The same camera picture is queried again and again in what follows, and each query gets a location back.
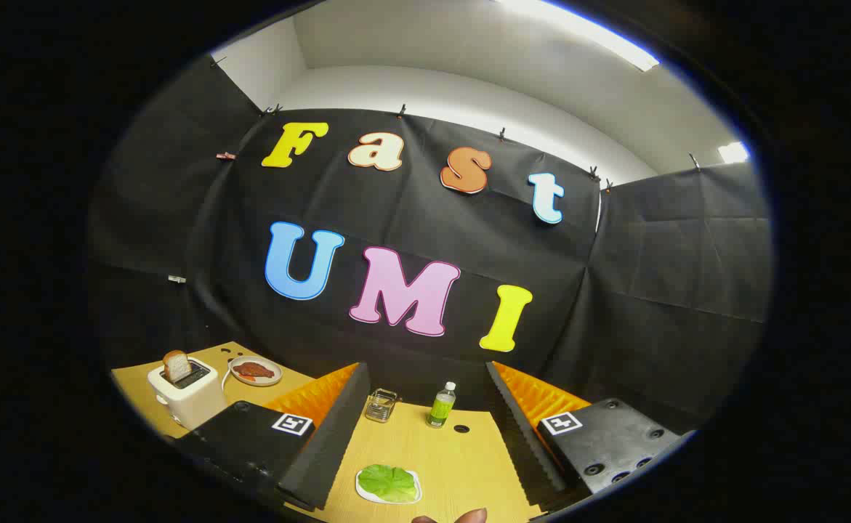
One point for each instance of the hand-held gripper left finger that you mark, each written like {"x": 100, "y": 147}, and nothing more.
{"x": 331, "y": 443}

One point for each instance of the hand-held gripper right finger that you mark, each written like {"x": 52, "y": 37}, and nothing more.
{"x": 523, "y": 443}

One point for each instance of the green lettuce leaf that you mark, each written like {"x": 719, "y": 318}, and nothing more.
{"x": 387, "y": 483}

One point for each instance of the toasted bread slice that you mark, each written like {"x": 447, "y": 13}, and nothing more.
{"x": 176, "y": 367}

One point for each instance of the square white plate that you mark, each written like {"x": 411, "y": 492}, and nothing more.
{"x": 364, "y": 497}

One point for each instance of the green drink bottle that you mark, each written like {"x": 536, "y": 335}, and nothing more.
{"x": 441, "y": 408}

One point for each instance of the brown meat slice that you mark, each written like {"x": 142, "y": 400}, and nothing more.
{"x": 254, "y": 371}

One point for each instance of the round white plate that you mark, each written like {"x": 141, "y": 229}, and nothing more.
{"x": 254, "y": 359}

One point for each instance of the white toaster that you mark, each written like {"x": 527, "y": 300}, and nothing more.
{"x": 192, "y": 407}

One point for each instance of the black backdrop cloth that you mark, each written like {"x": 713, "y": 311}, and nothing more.
{"x": 425, "y": 211}

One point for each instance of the row of black cloth clips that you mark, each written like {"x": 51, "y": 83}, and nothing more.
{"x": 401, "y": 111}

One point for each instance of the small ceiling light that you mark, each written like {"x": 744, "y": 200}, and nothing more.
{"x": 733, "y": 152}

